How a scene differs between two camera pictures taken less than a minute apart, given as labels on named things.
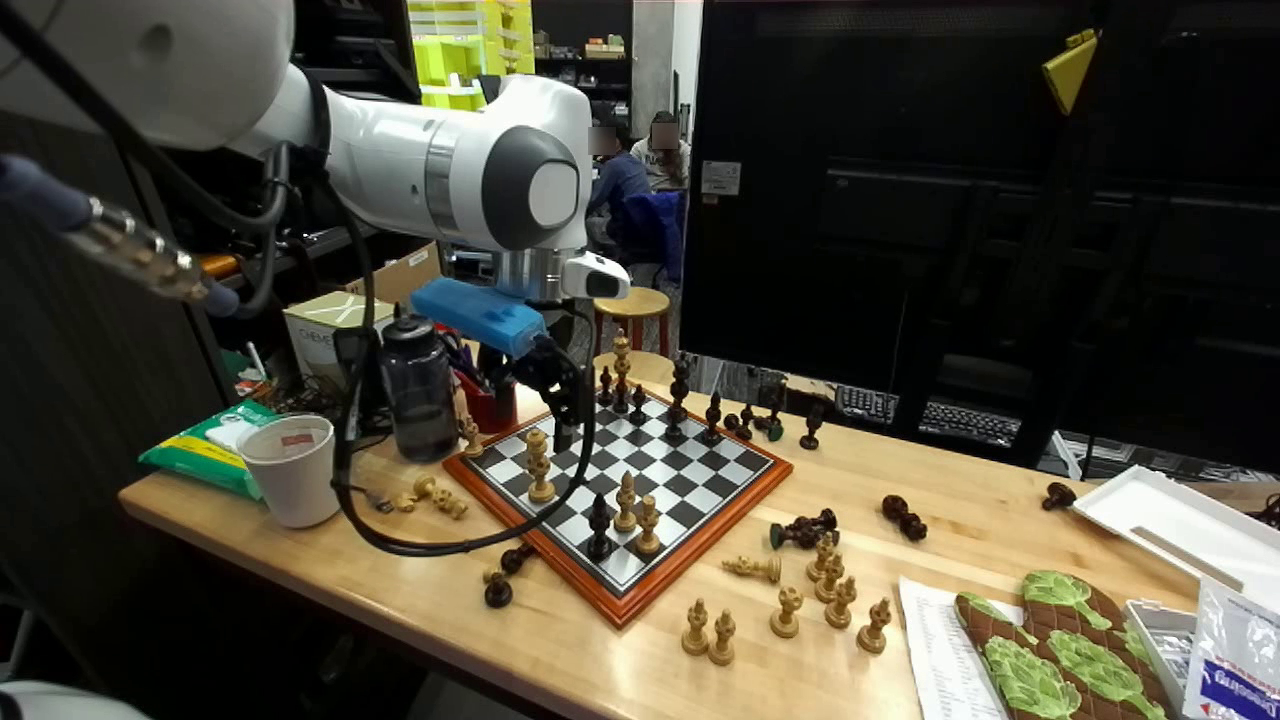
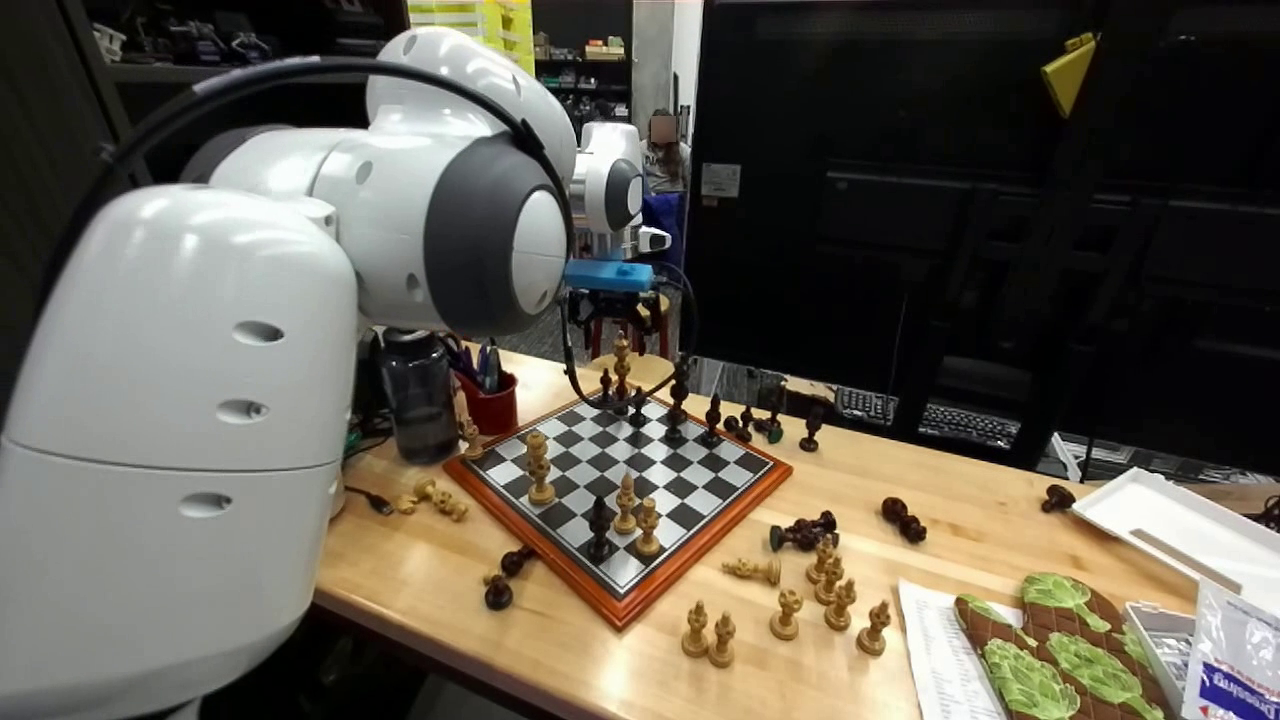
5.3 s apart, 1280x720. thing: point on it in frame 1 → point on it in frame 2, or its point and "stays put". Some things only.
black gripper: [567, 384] → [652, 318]
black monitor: [1054, 219] stays put
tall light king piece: [622, 369] stays put
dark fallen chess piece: [903, 518] stays put
